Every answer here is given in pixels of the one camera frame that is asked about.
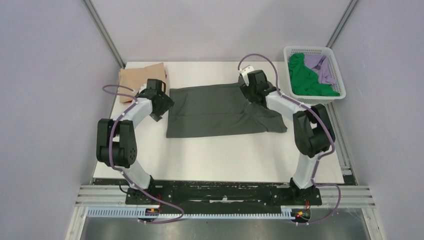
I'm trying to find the grey t shirt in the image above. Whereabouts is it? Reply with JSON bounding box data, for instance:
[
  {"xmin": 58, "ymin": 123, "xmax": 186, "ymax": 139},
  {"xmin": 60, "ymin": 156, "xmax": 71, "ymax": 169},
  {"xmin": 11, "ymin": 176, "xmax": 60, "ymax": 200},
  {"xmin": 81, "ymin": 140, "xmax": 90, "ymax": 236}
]
[{"xmin": 166, "ymin": 83, "xmax": 288, "ymax": 139}]

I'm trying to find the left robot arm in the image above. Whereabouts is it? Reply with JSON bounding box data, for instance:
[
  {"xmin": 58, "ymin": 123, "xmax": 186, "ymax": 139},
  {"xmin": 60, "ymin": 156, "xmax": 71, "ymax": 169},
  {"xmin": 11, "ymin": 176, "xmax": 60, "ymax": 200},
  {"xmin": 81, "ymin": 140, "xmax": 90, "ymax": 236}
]
[{"xmin": 96, "ymin": 78, "xmax": 174, "ymax": 204}]

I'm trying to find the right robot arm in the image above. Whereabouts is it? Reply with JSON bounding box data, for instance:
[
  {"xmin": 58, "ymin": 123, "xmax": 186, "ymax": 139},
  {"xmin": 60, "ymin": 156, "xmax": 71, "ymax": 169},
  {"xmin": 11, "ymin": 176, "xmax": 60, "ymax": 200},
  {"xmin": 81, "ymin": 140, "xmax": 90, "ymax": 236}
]
[{"xmin": 238, "ymin": 66, "xmax": 335, "ymax": 204}]

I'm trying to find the beige folded t shirt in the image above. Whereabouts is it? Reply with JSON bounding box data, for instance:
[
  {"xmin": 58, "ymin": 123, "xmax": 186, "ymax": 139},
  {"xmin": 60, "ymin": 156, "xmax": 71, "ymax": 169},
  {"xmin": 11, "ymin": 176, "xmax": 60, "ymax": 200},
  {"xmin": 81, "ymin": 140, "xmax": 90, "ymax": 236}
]
[{"xmin": 118, "ymin": 62, "xmax": 170, "ymax": 96}]

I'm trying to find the green t shirt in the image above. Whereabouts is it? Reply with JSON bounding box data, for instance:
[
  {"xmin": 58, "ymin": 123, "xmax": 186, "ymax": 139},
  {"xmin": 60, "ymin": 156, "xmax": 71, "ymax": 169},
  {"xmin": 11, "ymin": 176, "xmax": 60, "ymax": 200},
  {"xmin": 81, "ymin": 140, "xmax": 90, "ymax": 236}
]
[{"xmin": 287, "ymin": 53, "xmax": 340, "ymax": 97}]

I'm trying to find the white plastic laundry basket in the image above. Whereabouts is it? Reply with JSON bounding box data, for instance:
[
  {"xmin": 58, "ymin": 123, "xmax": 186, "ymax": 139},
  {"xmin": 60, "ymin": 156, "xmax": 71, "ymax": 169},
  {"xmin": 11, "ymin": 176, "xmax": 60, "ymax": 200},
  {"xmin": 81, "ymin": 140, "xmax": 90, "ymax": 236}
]
[{"xmin": 283, "ymin": 46, "xmax": 346, "ymax": 105}]

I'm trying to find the purple t shirt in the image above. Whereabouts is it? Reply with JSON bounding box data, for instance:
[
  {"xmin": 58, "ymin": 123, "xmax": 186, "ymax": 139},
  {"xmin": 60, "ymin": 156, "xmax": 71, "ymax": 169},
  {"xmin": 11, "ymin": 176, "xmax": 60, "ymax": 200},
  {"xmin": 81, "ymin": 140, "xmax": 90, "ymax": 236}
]
[{"xmin": 304, "ymin": 54, "xmax": 337, "ymax": 86}]

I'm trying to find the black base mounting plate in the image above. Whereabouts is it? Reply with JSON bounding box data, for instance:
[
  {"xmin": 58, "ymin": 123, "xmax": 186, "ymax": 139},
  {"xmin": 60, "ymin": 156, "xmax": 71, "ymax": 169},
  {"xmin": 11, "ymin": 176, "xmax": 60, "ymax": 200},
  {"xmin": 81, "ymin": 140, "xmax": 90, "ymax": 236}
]
[{"xmin": 125, "ymin": 180, "xmax": 323, "ymax": 215}]

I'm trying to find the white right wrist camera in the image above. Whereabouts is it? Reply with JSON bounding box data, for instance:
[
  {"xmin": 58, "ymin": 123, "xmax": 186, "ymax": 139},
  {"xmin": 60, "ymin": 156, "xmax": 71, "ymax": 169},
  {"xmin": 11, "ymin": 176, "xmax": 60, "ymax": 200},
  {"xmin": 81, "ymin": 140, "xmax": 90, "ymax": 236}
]
[{"xmin": 238, "ymin": 65, "xmax": 255, "ymax": 85}]

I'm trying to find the aluminium frame rail left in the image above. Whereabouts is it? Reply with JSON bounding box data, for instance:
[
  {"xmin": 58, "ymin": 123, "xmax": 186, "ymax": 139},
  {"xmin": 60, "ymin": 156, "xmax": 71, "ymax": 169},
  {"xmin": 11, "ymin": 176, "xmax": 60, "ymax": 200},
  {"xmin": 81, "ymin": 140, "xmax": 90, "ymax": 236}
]
[{"xmin": 82, "ymin": 0, "xmax": 126, "ymax": 69}]

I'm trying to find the aluminium frame rail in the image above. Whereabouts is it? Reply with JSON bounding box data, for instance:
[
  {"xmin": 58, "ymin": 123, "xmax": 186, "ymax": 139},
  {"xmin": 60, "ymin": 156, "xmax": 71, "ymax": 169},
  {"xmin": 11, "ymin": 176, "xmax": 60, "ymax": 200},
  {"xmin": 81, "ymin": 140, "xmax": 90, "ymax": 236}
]
[
  {"xmin": 82, "ymin": 0, "xmax": 126, "ymax": 69},
  {"xmin": 326, "ymin": 0, "xmax": 360, "ymax": 48}
]

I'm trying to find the aluminium frame rail right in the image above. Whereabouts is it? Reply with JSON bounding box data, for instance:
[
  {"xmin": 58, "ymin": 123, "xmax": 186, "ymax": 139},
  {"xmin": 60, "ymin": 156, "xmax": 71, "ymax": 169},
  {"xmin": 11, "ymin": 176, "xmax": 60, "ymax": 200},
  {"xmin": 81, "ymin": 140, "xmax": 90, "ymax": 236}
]
[{"xmin": 326, "ymin": 0, "xmax": 360, "ymax": 48}]

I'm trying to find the white slotted cable duct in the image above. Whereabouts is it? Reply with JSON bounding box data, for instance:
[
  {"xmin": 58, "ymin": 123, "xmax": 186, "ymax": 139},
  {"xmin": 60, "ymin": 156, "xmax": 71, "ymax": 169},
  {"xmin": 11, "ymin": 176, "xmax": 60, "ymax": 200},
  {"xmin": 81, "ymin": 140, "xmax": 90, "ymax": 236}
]
[{"xmin": 86, "ymin": 207, "xmax": 293, "ymax": 220}]

